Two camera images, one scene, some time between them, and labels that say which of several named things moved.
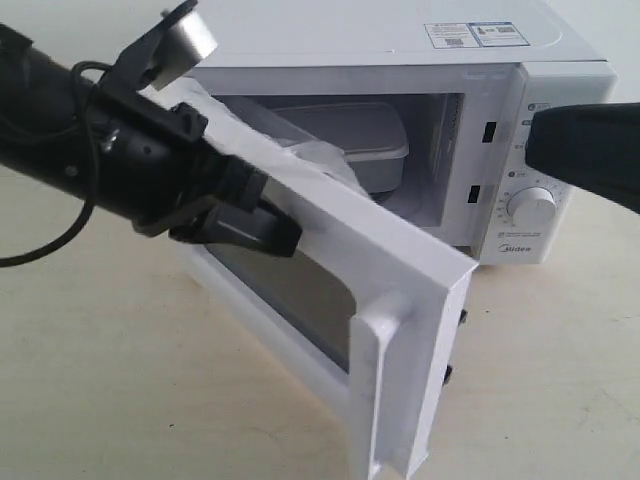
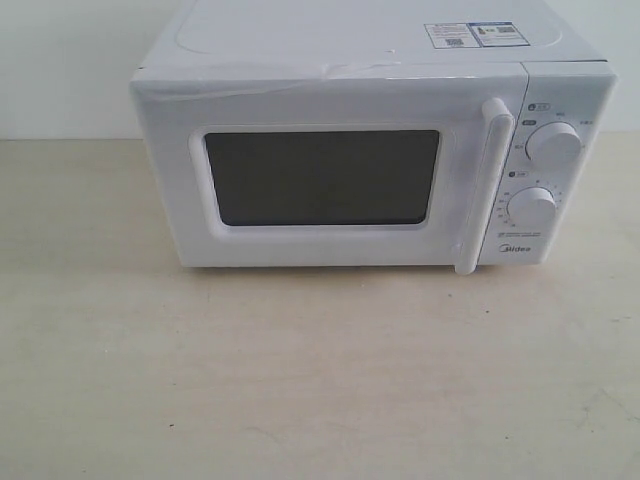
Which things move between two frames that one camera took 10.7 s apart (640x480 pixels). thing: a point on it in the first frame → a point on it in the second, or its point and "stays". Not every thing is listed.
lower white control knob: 532,208 stays
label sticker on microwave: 474,35 stays
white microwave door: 364,313 → 330,166
